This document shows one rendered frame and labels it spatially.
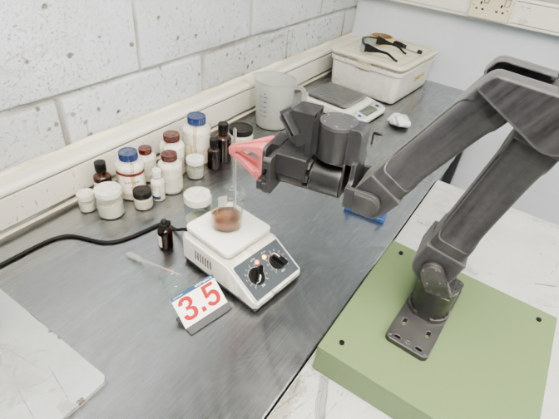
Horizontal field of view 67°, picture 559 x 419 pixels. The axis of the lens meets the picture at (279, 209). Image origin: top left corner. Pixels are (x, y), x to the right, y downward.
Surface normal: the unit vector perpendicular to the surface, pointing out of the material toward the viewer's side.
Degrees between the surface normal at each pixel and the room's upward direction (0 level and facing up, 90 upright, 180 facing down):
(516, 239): 0
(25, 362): 0
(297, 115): 90
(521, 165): 103
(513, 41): 90
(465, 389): 2
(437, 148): 93
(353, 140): 91
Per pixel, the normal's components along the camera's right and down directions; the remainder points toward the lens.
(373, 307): 0.10, -0.78
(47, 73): 0.83, 0.40
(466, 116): -0.60, 0.56
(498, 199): -0.42, 0.55
